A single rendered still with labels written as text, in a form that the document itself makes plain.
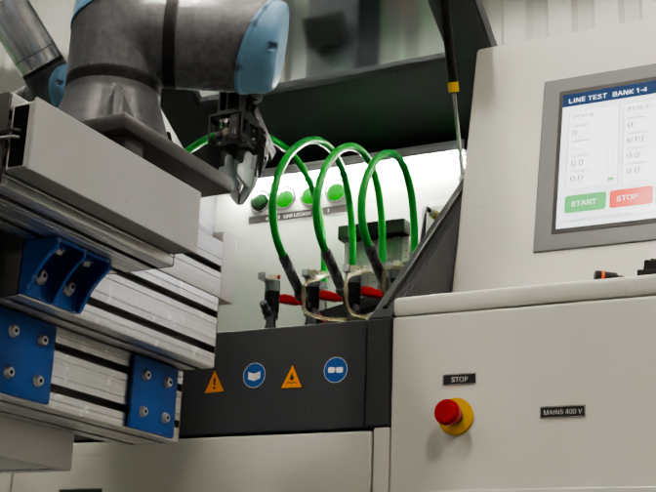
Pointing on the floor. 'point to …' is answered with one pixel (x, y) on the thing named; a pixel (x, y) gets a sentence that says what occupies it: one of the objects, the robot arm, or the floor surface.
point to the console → (499, 184)
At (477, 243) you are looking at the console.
